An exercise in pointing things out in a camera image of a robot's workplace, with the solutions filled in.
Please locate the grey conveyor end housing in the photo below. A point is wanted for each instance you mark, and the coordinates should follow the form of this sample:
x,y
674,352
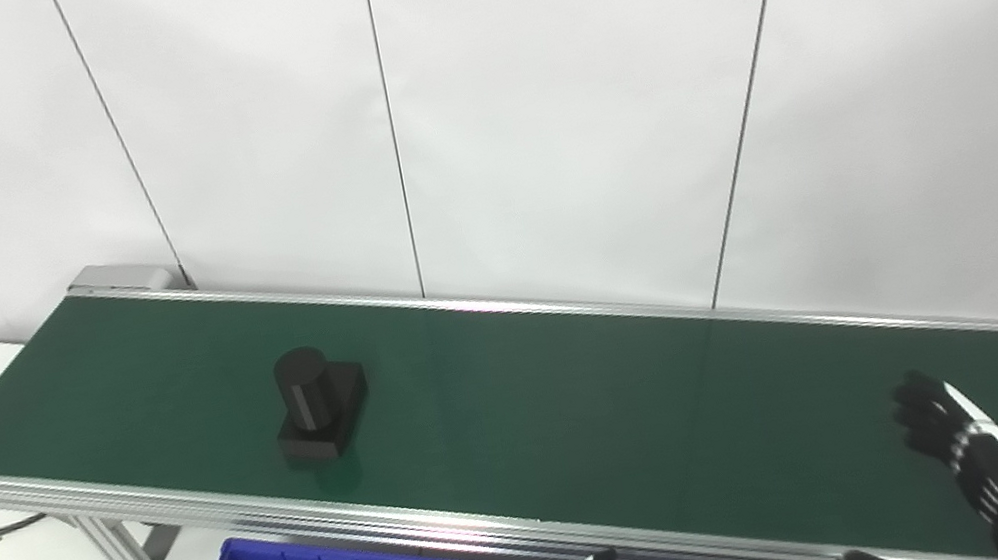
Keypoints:
x,y
118,278

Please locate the black block with cylinder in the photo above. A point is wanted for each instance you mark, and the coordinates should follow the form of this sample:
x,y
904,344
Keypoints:
x,y
317,407

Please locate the aluminium conveyor leg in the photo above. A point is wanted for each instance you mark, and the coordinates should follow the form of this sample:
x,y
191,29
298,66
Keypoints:
x,y
123,546

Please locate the green conveyor belt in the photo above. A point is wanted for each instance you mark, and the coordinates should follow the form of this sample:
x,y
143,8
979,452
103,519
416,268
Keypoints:
x,y
581,408

